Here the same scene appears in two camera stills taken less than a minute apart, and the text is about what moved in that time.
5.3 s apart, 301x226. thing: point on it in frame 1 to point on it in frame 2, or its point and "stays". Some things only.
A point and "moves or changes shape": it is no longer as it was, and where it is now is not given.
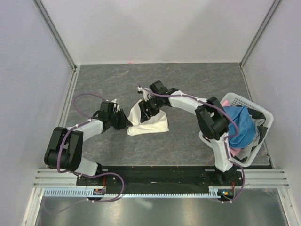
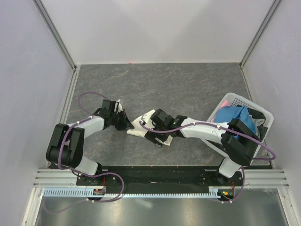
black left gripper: x=124 y=122 stays
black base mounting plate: x=160 y=177 stays
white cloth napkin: x=158 y=123 moves or changes shape
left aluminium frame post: x=55 y=34 stays
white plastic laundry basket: x=235 y=99 stays
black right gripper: x=143 y=105 to x=151 y=136
